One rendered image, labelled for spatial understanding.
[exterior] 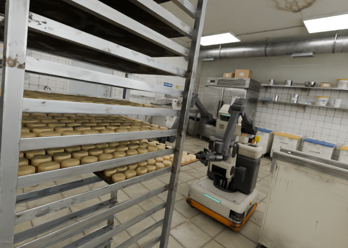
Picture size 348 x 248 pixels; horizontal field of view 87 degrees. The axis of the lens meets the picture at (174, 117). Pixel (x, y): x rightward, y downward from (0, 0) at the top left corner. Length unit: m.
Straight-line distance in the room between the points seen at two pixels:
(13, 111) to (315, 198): 1.78
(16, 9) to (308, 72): 5.88
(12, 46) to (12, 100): 0.10
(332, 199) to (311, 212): 0.18
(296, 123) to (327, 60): 1.68
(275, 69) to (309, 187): 4.78
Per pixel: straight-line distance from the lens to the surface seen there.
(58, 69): 0.53
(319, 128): 5.82
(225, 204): 2.07
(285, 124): 5.95
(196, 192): 2.20
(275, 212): 1.90
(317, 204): 1.81
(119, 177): 0.75
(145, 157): 0.75
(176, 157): 0.88
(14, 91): 0.48
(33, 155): 0.73
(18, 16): 0.49
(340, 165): 2.04
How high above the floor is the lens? 1.20
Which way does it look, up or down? 6 degrees down
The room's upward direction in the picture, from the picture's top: 9 degrees clockwise
